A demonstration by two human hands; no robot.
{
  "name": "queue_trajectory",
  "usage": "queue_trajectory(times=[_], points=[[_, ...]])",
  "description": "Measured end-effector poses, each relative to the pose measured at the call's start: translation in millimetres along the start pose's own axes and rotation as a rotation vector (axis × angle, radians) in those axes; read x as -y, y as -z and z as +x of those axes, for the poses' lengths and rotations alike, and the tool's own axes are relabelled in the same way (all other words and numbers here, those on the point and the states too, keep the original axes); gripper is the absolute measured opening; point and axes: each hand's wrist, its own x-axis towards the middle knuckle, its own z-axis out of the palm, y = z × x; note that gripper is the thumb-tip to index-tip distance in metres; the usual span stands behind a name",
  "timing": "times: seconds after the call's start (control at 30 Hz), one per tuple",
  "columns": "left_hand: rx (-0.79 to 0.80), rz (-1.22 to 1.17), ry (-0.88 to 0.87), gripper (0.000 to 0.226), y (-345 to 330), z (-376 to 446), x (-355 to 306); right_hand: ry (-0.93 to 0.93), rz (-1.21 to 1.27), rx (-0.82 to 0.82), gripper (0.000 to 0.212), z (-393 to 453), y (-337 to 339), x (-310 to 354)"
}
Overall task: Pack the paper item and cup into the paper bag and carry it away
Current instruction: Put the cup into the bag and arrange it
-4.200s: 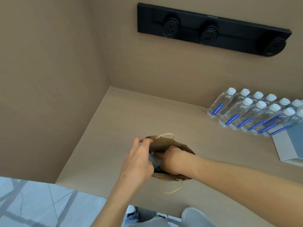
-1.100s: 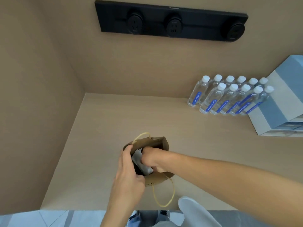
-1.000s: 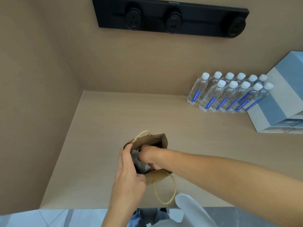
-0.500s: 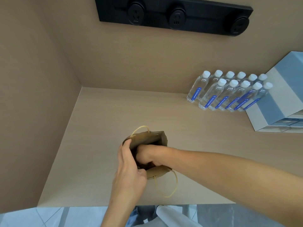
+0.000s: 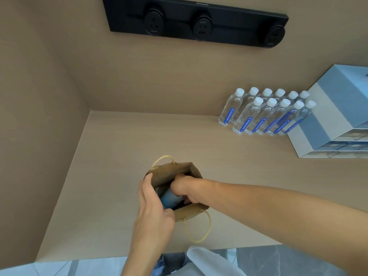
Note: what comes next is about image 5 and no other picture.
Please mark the person's right hand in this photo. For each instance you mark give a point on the person's right hand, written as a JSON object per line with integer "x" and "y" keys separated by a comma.
{"x": 195, "y": 189}

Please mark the person's left hand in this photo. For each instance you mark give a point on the person's left hand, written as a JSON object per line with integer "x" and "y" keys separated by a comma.
{"x": 151, "y": 218}

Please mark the person's left thumb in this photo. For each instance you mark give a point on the person's left thumb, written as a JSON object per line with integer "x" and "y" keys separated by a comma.
{"x": 170, "y": 217}

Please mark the person's right fingers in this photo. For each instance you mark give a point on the person's right fingers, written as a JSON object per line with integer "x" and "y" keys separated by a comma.
{"x": 179, "y": 188}

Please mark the blue bottle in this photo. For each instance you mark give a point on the blue bottle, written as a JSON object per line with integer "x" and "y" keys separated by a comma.
{"x": 170, "y": 199}

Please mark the brown paper bag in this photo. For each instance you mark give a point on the brown paper bag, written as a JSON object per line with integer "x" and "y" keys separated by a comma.
{"x": 166, "y": 173}

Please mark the person's right forearm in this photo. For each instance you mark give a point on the person's right forearm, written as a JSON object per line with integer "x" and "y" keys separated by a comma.
{"x": 287, "y": 218}

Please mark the person's left forearm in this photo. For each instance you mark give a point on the person's left forearm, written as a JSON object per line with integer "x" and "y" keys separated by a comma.
{"x": 141, "y": 261}

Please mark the blue jeans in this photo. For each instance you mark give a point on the blue jeans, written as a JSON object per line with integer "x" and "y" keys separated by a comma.
{"x": 165, "y": 265}

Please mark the white shirt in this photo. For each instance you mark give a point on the white shirt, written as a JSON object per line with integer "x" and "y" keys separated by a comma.
{"x": 207, "y": 263}

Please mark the group of clear water bottles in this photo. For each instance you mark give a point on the group of clear water bottles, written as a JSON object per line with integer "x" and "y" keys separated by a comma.
{"x": 258, "y": 114}

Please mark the round black power socket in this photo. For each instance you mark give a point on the round black power socket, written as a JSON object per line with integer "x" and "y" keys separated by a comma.
{"x": 273, "y": 36}
{"x": 154, "y": 22}
{"x": 202, "y": 28}

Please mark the light blue white carton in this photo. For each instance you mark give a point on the light blue white carton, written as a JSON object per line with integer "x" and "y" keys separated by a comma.
{"x": 336, "y": 106}

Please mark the black power socket rail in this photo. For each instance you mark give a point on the black power socket rail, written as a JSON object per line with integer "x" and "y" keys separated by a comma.
{"x": 230, "y": 21}

